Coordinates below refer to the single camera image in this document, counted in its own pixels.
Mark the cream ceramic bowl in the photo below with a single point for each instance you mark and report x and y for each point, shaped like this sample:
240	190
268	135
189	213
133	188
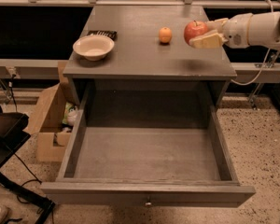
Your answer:
93	47

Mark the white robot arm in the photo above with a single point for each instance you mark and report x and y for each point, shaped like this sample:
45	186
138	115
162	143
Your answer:
264	30

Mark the grey wooden cabinet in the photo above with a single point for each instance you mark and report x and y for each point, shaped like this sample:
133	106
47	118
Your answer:
138	52

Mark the green white bag in box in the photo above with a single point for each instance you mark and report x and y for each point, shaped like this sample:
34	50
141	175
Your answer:
70	114

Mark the red apple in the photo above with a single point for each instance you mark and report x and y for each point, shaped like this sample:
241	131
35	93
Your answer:
193	29

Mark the black snack bar packet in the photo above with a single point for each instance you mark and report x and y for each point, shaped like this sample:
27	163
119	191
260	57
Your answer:
111	34

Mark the small orange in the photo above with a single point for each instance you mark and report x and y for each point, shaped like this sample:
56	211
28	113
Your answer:
165	35

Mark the open grey top drawer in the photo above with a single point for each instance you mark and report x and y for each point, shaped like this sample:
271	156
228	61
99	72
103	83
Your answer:
148	139

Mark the cardboard box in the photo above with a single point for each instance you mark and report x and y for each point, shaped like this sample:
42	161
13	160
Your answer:
47	120

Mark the black chair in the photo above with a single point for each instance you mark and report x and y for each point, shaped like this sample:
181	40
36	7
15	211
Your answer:
12	137

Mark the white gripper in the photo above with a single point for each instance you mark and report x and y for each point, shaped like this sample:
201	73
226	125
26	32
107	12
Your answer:
235	32

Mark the metal railing beam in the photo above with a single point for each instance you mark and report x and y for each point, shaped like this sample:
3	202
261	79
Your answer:
31	69

